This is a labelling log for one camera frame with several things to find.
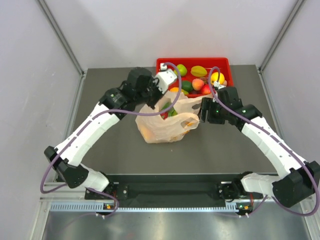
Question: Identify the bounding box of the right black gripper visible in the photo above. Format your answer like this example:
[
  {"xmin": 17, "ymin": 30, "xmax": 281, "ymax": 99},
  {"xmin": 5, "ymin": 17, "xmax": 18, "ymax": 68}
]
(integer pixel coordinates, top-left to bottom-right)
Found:
[{"xmin": 196, "ymin": 97, "xmax": 230, "ymax": 124}]

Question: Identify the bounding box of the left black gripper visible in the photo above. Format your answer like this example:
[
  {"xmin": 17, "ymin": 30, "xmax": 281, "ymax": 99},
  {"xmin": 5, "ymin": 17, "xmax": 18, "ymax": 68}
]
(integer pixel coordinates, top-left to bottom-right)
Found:
[{"xmin": 135, "ymin": 77, "xmax": 168, "ymax": 110}]

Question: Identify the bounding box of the translucent banana print plastic bag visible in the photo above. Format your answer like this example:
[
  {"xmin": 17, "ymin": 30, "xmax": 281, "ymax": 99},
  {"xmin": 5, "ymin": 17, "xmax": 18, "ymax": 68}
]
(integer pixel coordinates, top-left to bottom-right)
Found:
[{"xmin": 135, "ymin": 93, "xmax": 213, "ymax": 144}]

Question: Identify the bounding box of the red strawberry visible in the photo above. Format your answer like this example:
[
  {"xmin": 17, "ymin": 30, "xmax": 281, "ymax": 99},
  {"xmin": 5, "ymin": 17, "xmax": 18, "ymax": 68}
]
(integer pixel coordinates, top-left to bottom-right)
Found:
[{"xmin": 160, "ymin": 112, "xmax": 168, "ymax": 120}]

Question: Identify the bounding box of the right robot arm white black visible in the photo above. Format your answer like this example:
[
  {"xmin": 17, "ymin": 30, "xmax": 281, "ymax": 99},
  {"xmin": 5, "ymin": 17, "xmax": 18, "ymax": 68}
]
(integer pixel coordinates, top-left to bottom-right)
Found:
[{"xmin": 198, "ymin": 87, "xmax": 320, "ymax": 209}]

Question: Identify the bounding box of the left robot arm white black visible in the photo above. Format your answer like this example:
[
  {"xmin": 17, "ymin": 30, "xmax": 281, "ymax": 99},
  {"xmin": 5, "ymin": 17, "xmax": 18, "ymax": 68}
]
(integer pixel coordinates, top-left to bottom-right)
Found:
[{"xmin": 44, "ymin": 67, "xmax": 177, "ymax": 199}]

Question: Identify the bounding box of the yellow orange fruit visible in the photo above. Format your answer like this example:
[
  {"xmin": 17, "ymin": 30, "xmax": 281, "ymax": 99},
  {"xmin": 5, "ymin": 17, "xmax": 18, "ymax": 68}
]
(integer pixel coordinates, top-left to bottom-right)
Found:
[{"xmin": 210, "ymin": 71, "xmax": 225, "ymax": 85}]

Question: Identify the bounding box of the red apple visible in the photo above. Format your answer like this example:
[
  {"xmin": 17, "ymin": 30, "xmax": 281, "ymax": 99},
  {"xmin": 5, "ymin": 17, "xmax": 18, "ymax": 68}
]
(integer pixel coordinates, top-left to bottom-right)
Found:
[{"xmin": 200, "ymin": 84, "xmax": 212, "ymax": 95}]

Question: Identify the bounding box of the yellow green mango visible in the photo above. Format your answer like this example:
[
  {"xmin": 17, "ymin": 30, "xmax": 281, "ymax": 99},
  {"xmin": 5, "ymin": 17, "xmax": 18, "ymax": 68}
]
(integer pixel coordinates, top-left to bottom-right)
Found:
[{"xmin": 169, "ymin": 87, "xmax": 189, "ymax": 96}]

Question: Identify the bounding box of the pink peach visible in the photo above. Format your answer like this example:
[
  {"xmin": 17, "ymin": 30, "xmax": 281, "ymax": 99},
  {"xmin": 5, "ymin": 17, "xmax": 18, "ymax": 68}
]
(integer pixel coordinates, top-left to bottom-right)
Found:
[{"xmin": 192, "ymin": 78, "xmax": 205, "ymax": 91}]

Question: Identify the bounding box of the green avocado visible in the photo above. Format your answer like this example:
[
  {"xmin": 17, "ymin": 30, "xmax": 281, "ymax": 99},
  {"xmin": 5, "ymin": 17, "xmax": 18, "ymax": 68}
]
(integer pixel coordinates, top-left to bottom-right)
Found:
[{"xmin": 181, "ymin": 80, "xmax": 194, "ymax": 93}]

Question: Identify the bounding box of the red plastic tray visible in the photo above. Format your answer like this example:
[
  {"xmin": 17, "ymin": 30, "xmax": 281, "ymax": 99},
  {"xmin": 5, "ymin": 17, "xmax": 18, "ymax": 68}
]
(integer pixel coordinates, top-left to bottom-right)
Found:
[{"xmin": 156, "ymin": 57, "xmax": 234, "ymax": 98}]

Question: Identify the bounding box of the green pear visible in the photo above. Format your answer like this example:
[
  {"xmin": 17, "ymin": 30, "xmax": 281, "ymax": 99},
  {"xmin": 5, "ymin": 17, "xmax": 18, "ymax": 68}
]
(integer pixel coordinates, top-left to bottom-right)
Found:
[{"xmin": 176, "ymin": 64, "xmax": 188, "ymax": 77}]

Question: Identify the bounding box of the yellow starfruit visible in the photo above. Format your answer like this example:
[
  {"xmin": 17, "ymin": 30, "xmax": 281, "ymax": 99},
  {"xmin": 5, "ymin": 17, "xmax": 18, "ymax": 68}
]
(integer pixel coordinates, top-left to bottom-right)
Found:
[{"xmin": 190, "ymin": 65, "xmax": 208, "ymax": 78}]

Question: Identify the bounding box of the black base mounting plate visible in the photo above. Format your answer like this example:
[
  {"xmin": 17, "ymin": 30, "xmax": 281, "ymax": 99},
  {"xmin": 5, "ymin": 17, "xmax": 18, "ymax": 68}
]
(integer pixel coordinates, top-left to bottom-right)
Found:
[{"xmin": 85, "ymin": 174, "xmax": 249, "ymax": 204}]

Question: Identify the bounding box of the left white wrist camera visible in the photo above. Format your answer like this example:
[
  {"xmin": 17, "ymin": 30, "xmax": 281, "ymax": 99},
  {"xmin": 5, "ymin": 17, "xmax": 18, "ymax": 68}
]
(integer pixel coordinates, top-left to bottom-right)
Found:
[{"xmin": 153, "ymin": 63, "xmax": 178, "ymax": 94}]

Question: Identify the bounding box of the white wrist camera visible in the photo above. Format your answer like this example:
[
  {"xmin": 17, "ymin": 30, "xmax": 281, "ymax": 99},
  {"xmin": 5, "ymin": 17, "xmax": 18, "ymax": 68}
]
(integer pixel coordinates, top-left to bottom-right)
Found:
[
  {"xmin": 153, "ymin": 63, "xmax": 178, "ymax": 94},
  {"xmin": 213, "ymin": 81, "xmax": 226, "ymax": 91}
]

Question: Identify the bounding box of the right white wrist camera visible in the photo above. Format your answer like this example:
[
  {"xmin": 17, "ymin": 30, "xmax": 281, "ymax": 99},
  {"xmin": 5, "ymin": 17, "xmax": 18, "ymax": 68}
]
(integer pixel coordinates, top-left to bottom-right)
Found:
[{"xmin": 213, "ymin": 81, "xmax": 226, "ymax": 91}]

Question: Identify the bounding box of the grey slotted cable duct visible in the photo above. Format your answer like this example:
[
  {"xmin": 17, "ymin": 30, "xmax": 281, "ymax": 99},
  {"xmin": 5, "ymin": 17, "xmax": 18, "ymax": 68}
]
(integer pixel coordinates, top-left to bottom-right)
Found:
[{"xmin": 49, "ymin": 201, "xmax": 241, "ymax": 213}]

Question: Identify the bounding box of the aluminium frame rail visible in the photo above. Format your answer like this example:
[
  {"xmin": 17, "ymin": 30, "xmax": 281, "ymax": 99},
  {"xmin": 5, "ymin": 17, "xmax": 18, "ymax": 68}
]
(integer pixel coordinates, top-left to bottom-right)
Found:
[{"xmin": 40, "ymin": 182, "xmax": 86, "ymax": 202}]

